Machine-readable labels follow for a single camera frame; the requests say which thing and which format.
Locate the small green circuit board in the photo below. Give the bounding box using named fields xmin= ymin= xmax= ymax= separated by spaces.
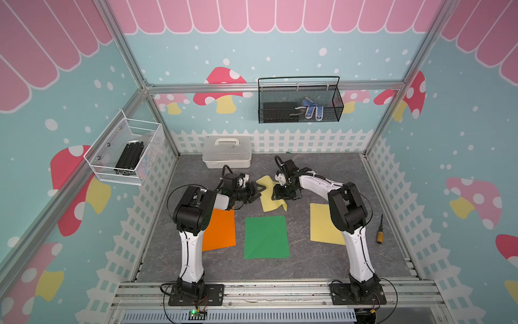
xmin=188 ymin=309 xmax=207 ymax=321

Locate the black box in white basket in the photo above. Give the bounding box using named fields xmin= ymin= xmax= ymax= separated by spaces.
xmin=114 ymin=141 xmax=144 ymax=176

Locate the blue white item in basket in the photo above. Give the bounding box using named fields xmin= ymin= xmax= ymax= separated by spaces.
xmin=294 ymin=97 xmax=325 ymax=122

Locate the small brown object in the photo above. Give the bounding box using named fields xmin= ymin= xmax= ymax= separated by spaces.
xmin=376 ymin=214 xmax=384 ymax=244

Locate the white wire wall basket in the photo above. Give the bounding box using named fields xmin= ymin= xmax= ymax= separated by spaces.
xmin=84 ymin=111 xmax=165 ymax=186

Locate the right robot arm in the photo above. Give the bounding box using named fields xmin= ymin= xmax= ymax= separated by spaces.
xmin=272 ymin=155 xmax=388 ymax=311

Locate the black wire wall basket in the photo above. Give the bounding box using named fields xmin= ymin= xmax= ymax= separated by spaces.
xmin=257 ymin=76 xmax=344 ymax=124

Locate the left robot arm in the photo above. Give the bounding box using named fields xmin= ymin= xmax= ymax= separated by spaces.
xmin=160 ymin=165 xmax=267 ymax=313

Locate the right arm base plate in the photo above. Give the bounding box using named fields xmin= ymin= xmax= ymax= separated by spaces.
xmin=328 ymin=281 xmax=387 ymax=309

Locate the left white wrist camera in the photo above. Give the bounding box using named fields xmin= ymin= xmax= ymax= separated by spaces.
xmin=237 ymin=174 xmax=250 ymax=189

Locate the yellow paper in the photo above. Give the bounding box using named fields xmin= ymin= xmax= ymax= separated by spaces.
xmin=310 ymin=203 xmax=345 ymax=246
xmin=256 ymin=175 xmax=287 ymax=212

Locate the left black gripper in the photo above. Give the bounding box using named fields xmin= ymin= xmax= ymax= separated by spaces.
xmin=232 ymin=181 xmax=265 ymax=204

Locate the orange paper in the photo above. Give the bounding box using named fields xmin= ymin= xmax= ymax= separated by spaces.
xmin=202 ymin=209 xmax=236 ymax=252

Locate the white plastic storage box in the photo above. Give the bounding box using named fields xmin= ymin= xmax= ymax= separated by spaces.
xmin=202 ymin=135 xmax=252 ymax=169

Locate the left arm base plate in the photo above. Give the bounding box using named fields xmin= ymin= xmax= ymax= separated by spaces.
xmin=167 ymin=284 xmax=225 ymax=307

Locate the small green paper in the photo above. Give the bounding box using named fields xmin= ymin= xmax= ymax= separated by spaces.
xmin=244 ymin=216 xmax=290 ymax=260

